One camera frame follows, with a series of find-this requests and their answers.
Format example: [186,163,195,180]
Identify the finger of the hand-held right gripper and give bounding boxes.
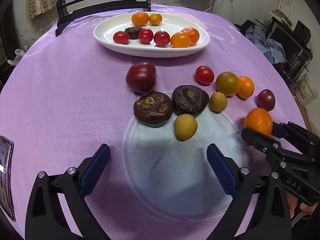
[241,127,317,167]
[272,121,320,153]

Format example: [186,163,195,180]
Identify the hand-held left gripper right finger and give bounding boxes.
[206,144,292,240]

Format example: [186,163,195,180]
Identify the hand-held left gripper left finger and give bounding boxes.
[25,144,111,240]

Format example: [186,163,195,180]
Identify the textured orange mandarin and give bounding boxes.
[180,27,200,46]
[131,11,150,26]
[244,108,273,137]

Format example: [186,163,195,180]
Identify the dark red plum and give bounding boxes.
[257,89,276,112]

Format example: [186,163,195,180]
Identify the orange tomato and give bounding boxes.
[236,76,255,99]

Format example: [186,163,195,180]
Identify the yellow-green longan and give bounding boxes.
[174,114,198,141]
[209,92,228,112]

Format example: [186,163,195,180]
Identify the green-orange tomato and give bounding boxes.
[215,72,241,97]

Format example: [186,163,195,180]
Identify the dark brown water chestnut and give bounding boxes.
[133,91,173,127]
[171,85,210,118]
[124,26,144,40]

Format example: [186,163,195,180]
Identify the red cherry tomato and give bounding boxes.
[113,31,130,45]
[195,65,215,85]
[153,31,171,47]
[138,29,154,44]

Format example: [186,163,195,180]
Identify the large dark red tomato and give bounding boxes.
[125,62,157,93]

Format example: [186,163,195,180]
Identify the large yellow-orange kumquat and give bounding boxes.
[170,32,191,48]

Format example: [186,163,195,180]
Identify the white oval plate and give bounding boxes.
[93,12,210,58]

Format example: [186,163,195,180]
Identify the smooth orange kumquat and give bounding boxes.
[149,13,163,26]

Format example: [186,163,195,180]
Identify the person's right hand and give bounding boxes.
[286,192,314,219]

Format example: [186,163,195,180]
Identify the white bucket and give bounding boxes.
[294,75,319,107]

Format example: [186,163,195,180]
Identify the purple tablecloth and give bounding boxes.
[0,3,313,240]

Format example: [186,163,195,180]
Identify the blue cloth pile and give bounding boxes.
[245,24,287,64]

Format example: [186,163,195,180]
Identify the black monitor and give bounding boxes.
[269,17,313,63]

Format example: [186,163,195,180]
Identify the white plastic bag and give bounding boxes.
[7,49,26,67]

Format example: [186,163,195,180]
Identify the painted round screen black stand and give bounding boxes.
[55,0,153,37]

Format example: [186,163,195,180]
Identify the white cable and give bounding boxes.
[206,0,223,13]

